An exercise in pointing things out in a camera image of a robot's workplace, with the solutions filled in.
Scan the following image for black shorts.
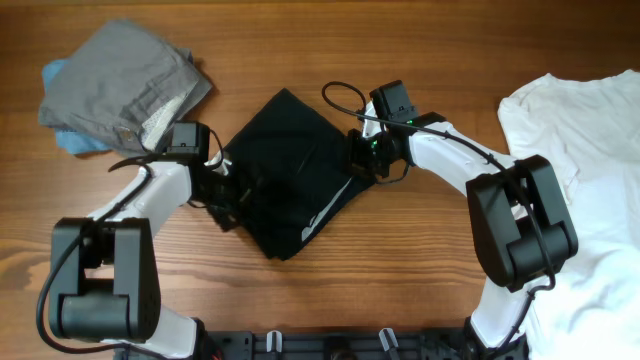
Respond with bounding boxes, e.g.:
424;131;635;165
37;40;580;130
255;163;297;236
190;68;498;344
208;89;373;260

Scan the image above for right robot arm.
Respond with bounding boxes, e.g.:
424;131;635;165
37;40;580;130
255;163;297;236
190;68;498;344
347;80;578;359

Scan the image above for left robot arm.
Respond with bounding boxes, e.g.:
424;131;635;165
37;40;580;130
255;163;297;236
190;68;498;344
36;122;233;359

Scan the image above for white t-shirt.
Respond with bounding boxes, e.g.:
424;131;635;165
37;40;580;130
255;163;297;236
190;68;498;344
498;70;639;359

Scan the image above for black cable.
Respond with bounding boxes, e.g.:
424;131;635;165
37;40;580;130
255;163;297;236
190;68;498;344
34;129;226;360
320;80;558;360

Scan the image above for left black cable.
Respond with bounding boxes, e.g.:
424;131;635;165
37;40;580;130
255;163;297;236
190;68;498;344
34;129;226;360

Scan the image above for folded grey shorts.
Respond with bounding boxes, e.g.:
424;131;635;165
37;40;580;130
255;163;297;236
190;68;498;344
38;20;212;154

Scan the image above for right black cable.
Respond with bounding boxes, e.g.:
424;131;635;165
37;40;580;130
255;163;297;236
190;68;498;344
320;80;558;360

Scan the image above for folded blue garment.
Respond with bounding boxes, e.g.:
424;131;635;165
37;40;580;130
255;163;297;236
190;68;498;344
41;59;111;156

